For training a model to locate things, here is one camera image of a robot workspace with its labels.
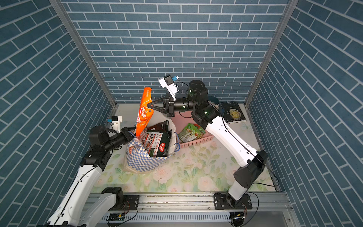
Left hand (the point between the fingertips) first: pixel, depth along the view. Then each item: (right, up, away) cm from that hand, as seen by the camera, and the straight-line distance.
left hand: (144, 129), depth 71 cm
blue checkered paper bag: (-2, -14, -4) cm, 15 cm away
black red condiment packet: (+8, +1, +11) cm, 14 cm away
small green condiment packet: (+25, -5, +28) cm, 37 cm away
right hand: (+9, +10, -18) cm, 22 cm away
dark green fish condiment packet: (+5, -9, +6) cm, 12 cm away
